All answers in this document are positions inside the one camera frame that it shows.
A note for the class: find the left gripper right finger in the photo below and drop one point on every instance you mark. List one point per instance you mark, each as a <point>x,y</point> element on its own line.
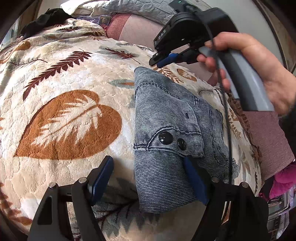
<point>232,212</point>

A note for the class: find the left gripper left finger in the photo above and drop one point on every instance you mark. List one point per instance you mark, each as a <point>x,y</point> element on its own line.
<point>51,220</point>

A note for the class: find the grey denim pants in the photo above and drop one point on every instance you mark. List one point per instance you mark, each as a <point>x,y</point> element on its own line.
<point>170,124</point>

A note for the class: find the right hand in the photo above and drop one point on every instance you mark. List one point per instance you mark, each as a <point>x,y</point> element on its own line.
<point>278,81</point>

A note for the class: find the grey quilted comforter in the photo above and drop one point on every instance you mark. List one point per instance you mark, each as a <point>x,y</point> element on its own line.
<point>157,11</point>

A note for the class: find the blue small box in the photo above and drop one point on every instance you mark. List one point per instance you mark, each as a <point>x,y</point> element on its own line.
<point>104,20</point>

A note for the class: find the cream pillow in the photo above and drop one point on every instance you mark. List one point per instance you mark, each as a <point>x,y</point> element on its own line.
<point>85,8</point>

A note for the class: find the cream leaf-pattern blanket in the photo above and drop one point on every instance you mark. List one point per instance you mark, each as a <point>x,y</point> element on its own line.
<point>67,101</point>

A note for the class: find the black garment on blanket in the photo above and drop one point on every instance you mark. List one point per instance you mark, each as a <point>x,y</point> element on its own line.
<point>50,18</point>

